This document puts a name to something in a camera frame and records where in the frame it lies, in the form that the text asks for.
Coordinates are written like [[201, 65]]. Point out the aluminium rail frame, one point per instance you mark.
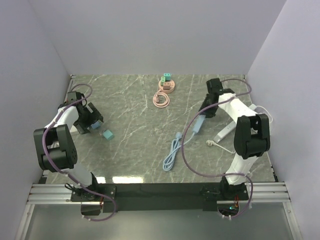
[[57, 194]]

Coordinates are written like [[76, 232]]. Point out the white square charger plug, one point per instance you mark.
[[73, 129]]

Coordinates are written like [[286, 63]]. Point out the pink round power strip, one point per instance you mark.
[[167, 86]]

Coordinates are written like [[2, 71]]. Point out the blue plug adapter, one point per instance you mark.
[[96, 125]]

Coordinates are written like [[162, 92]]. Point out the blue long power strip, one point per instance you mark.
[[198, 123]]

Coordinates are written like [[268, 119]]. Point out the green charger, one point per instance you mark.
[[108, 135]]

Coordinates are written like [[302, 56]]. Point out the green plug adapter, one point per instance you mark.
[[166, 77]]

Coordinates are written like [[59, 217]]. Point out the white triangular power strip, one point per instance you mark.
[[261, 123]]

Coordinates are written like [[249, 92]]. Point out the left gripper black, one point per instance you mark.
[[94, 116]]

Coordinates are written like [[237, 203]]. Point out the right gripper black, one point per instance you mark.
[[209, 113]]

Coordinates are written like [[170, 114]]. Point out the black base bar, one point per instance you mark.
[[157, 196]]

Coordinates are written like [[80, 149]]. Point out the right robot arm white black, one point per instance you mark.
[[251, 137]]

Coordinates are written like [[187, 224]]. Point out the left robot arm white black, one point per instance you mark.
[[55, 148]]

